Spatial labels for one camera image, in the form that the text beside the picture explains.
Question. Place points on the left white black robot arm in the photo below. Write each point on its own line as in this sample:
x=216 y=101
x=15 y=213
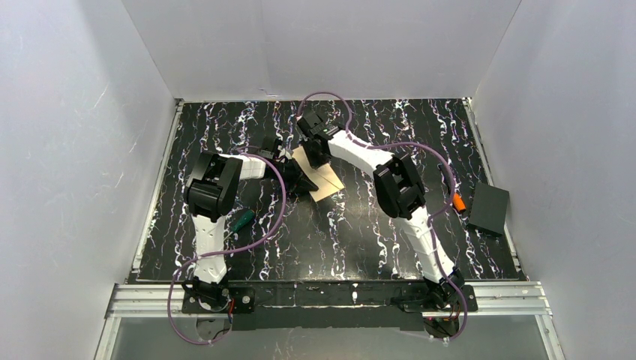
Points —
x=210 y=195

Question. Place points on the green handled screwdriver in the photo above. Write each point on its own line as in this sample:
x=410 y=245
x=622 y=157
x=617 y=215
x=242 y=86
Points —
x=243 y=221

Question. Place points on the black flat box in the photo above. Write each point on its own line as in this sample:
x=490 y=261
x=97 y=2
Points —
x=488 y=209

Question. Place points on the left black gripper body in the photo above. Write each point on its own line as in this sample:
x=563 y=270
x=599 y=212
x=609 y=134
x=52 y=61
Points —
x=294 y=175

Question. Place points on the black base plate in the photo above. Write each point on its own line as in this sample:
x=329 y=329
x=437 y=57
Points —
x=338 y=318

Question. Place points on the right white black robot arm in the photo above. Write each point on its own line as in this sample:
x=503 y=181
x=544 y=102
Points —
x=400 y=193

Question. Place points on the aluminium frame rail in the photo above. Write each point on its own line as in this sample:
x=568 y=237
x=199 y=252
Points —
x=483 y=298

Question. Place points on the orange handled screwdriver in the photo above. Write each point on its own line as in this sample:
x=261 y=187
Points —
x=457 y=202

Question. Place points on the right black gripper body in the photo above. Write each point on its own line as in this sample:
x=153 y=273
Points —
x=317 y=149

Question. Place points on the cream envelope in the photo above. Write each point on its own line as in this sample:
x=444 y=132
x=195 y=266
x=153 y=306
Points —
x=324 y=177

